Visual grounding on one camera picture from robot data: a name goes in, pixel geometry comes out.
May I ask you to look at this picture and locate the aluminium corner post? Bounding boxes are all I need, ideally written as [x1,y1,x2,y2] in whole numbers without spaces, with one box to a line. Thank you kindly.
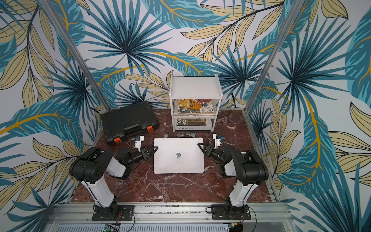
[244,1,304,114]
[39,0,111,111]

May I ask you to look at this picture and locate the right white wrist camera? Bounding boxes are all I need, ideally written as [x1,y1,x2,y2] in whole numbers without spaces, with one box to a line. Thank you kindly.
[213,133,225,149]

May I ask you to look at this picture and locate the left aluminium corner post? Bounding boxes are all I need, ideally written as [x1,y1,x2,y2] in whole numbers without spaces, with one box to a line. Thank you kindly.
[39,0,111,111]

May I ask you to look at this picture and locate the orange illustrated book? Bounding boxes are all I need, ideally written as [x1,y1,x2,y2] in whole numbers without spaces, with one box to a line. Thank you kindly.
[177,99,215,114]

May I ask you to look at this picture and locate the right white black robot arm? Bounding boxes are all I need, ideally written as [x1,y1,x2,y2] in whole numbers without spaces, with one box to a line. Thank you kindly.
[198,143,269,220]

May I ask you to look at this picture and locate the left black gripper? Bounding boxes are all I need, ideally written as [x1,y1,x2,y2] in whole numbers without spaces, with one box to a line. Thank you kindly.
[126,146,158,166]

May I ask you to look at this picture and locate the aluminium front rail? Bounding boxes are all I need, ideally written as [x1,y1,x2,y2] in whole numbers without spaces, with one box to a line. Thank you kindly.
[45,202,298,232]

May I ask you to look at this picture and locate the right aluminium corner post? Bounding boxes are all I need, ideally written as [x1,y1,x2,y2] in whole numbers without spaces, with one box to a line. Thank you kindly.
[244,1,304,114]

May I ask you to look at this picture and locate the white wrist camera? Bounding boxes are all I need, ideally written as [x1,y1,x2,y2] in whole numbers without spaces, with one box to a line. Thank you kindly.
[213,133,225,149]
[131,135,145,152]

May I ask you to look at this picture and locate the grey laptop stand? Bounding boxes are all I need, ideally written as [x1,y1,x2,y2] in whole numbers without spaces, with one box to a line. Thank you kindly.
[163,132,196,138]

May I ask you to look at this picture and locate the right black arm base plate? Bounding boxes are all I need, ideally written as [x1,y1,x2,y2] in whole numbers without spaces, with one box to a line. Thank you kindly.
[211,205,251,220]

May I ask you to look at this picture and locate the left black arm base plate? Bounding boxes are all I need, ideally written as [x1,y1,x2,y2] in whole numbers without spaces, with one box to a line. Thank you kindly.
[92,205,135,221]

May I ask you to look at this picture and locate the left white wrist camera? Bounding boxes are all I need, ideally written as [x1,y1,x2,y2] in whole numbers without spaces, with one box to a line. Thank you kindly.
[131,135,145,152]

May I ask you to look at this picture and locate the silver laptop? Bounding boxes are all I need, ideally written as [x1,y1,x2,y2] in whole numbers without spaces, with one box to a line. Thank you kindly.
[153,137,204,174]

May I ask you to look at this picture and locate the white two-tier shelf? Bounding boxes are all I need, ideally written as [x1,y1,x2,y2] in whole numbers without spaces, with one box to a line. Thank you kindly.
[169,74,223,132]

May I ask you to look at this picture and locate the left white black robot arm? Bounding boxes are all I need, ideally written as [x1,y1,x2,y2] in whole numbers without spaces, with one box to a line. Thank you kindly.
[69,146,158,220]

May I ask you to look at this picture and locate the black tool case orange latches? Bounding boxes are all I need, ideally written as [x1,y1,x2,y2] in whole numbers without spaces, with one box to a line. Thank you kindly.
[101,101,160,146]

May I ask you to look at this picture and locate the white folio book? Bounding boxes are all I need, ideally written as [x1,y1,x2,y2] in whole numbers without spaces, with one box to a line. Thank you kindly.
[175,119,213,131]

